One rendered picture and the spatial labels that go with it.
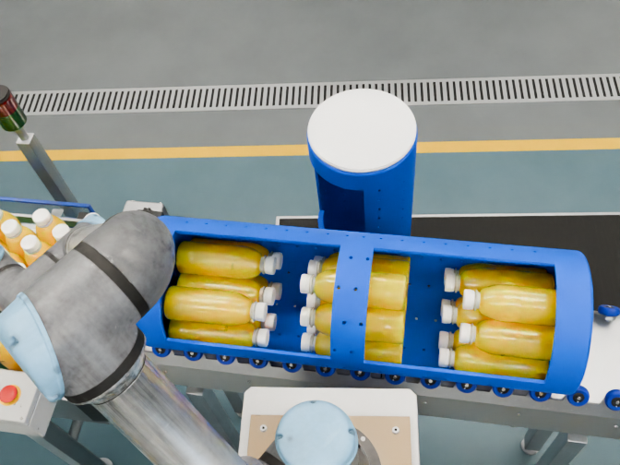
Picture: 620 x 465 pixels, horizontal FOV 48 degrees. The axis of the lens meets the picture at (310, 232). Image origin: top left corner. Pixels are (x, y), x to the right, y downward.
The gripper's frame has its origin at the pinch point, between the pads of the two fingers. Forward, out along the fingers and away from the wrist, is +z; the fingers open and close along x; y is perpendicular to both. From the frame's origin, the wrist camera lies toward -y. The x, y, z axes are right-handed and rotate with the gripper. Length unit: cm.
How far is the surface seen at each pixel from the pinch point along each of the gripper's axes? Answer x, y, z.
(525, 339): 10, 96, -3
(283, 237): 22, 48, -12
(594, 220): 108, 138, 95
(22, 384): -10.2, -1.8, 0.2
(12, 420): -17.5, -1.0, 0.2
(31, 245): 20.9, -11.8, -0.9
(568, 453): 8, 117, 58
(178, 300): 10.0, 26.7, -3.9
